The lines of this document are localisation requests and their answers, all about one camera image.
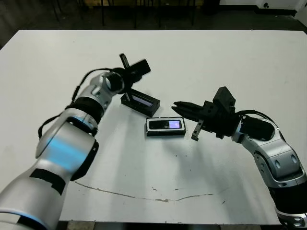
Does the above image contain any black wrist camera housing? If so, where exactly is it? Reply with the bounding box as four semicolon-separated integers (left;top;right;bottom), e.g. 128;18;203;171
130;59;152;76
214;86;237;110

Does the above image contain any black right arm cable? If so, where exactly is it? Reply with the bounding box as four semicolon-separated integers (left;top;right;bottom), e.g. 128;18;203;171
236;109;273;122

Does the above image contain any black box white insert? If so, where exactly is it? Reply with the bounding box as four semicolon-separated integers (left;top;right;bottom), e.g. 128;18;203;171
145;116;187;138

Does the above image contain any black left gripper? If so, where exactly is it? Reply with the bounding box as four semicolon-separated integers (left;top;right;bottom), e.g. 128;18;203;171
119;54;144;106

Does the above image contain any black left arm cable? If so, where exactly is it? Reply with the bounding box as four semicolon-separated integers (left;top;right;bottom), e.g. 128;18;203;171
38;68;118;141

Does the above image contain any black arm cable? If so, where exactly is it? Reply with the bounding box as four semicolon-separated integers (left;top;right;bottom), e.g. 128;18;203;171
236;109;273;122
38;68;118;141

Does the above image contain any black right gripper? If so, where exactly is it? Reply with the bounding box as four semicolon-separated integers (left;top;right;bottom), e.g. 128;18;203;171
173;100;241;141

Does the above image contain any black camera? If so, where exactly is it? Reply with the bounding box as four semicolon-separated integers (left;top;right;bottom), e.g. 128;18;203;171
148;119;182;130

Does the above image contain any black right wrist camera housing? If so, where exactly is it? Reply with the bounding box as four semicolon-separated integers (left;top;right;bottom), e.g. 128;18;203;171
214;86;237;110

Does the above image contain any black box lid camera print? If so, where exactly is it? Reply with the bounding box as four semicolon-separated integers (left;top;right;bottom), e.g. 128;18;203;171
121;90;161;115

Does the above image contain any black left wrist camera housing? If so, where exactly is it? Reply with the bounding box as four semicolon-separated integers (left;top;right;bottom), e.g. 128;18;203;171
130;59;152;76

